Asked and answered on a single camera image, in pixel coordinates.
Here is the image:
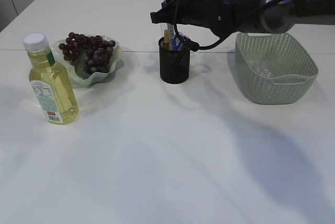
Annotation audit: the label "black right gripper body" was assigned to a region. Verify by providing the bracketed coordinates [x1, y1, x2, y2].
[150, 0, 218, 27]

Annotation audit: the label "green plastic woven basket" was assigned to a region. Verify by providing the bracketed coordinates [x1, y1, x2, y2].
[234, 33, 319, 105]

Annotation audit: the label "pale green wavy plate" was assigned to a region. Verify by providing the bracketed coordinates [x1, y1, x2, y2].
[51, 35, 123, 87]

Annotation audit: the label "blue scissors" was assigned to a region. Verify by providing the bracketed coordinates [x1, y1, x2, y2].
[172, 35, 184, 51]

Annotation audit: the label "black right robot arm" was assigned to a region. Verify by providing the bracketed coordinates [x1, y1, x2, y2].
[150, 0, 334, 52]

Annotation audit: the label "yellow tea bottle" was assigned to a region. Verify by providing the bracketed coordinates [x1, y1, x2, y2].
[23, 32, 79, 125]

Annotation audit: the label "gold marker pen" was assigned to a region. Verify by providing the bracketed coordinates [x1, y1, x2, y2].
[163, 29, 170, 50]

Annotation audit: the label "clear plastic ruler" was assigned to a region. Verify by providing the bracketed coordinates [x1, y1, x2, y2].
[160, 23, 169, 37]

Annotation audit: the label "black mesh pen cup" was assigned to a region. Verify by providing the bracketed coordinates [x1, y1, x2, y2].
[159, 37, 190, 84]

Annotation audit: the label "clear plastic sheet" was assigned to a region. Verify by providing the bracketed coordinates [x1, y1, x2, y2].
[248, 59, 280, 78]

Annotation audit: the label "red grape bunch with leaf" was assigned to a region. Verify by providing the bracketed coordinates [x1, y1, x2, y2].
[58, 32, 117, 79]

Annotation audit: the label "silver glitter pen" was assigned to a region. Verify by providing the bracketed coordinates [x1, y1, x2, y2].
[162, 0, 174, 51]

